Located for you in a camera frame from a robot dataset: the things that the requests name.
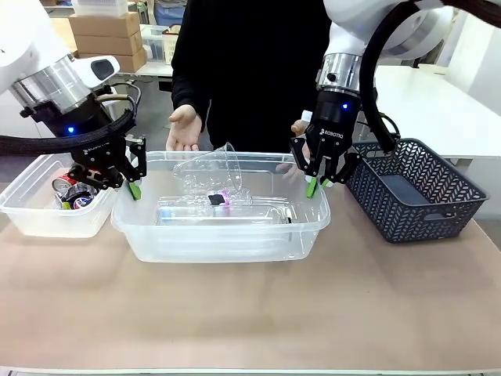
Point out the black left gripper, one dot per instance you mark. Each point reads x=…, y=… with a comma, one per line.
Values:
x=84, y=113

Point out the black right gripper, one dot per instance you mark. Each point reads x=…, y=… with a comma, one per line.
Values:
x=332, y=117

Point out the small white bottle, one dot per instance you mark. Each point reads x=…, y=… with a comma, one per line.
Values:
x=307, y=115

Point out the clear plastic bin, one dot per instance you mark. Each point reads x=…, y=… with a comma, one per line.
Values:
x=219, y=246
x=51, y=224

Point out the person's right forearm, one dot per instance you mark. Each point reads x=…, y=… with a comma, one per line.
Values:
x=188, y=90

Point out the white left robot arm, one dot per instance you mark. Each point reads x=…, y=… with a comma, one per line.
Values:
x=27, y=39

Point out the dark grey lattice basket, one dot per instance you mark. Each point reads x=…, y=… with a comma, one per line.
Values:
x=415, y=223

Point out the cream basket brown rim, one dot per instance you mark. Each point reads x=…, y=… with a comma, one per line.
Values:
x=170, y=47

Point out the person's left hand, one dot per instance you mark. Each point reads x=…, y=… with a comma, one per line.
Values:
x=300, y=128

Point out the person's right hand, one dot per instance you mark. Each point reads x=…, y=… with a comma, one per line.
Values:
x=186, y=129

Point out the crushed silver black can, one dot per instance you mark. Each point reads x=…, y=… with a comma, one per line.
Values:
x=76, y=192

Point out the blue white red can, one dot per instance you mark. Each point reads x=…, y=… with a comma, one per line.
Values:
x=82, y=203

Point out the red drink can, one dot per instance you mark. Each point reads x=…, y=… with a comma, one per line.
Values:
x=64, y=183

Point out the crushed clear bottle pink label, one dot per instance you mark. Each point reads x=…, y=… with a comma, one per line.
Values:
x=203, y=199

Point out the long clear plastic bottle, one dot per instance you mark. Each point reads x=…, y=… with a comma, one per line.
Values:
x=195, y=217

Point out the large clear plastic cup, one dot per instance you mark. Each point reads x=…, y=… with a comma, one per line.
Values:
x=219, y=164

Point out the brown cardboard box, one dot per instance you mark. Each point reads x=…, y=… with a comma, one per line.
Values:
x=133, y=62
x=105, y=24
x=109, y=43

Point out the white background table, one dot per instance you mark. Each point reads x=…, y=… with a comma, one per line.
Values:
x=156, y=68

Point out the large white side table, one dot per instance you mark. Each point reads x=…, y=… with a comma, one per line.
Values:
x=430, y=102

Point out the person in black clothes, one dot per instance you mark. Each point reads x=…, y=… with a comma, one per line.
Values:
x=254, y=58

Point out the clear storage box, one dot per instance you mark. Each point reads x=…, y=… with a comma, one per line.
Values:
x=153, y=43

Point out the stacked clear lidded containers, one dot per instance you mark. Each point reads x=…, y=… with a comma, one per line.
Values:
x=99, y=7

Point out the background person blue top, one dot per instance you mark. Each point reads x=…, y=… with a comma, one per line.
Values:
x=168, y=11

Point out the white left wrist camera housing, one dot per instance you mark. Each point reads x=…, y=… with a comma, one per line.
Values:
x=88, y=70

